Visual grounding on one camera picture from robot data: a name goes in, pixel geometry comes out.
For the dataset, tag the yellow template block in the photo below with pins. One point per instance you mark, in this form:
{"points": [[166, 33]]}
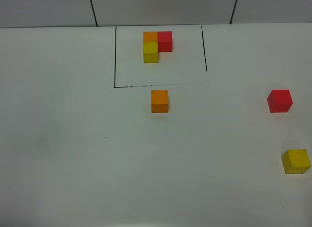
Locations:
{"points": [[150, 52]]}

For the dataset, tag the orange template block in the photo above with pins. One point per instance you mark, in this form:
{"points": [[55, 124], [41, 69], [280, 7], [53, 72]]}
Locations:
{"points": [[150, 36]]}

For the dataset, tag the red template block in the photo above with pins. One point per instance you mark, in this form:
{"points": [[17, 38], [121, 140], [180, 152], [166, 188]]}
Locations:
{"points": [[165, 41]]}

